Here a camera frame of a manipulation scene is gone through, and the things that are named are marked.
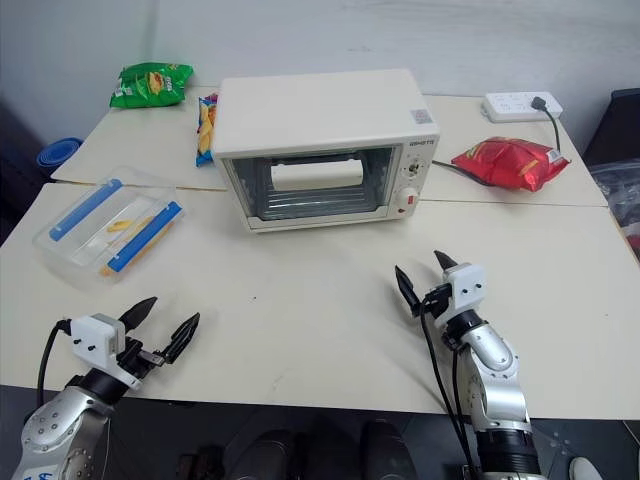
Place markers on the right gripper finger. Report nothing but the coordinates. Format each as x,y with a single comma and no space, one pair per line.
445,261
407,290

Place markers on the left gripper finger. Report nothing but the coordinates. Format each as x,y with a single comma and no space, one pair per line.
139,312
182,336

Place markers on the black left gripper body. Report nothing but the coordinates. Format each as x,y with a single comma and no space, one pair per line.
134,357

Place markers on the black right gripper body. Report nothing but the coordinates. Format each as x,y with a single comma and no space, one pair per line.
437,299

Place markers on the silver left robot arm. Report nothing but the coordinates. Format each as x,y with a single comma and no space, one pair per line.
55,430

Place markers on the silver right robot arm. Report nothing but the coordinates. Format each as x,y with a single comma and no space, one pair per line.
492,370

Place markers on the cream oven timer knob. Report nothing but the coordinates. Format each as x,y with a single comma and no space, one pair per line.
408,197

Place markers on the clear plastic container blue clips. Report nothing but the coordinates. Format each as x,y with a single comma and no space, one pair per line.
90,250

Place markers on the cream toaster oven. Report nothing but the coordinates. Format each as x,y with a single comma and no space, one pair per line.
310,110

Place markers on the blue container clip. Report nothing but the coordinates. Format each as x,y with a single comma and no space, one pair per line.
82,210
145,235

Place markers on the yellow french fry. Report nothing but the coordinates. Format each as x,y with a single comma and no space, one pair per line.
120,226

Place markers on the red chips bag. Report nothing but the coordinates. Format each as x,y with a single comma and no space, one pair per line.
505,162

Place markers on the white power strip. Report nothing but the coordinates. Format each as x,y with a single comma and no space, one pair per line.
510,107

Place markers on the blue plastic bowl stack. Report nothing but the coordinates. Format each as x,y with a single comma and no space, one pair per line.
57,152

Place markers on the blue yellow snack bag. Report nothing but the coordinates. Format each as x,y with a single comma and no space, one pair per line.
205,135

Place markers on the clear plastic bag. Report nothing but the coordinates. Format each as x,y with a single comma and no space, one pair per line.
622,195

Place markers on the black chair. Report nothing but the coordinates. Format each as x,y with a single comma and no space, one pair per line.
617,125

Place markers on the white rounded object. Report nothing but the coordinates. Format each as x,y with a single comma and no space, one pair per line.
584,470

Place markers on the green chips bag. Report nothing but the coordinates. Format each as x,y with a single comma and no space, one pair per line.
150,85

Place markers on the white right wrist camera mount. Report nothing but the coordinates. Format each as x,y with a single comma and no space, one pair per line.
465,290

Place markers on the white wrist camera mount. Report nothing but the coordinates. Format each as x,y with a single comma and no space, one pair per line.
465,290
95,340

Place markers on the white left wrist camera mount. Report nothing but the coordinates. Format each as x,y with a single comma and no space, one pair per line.
95,340

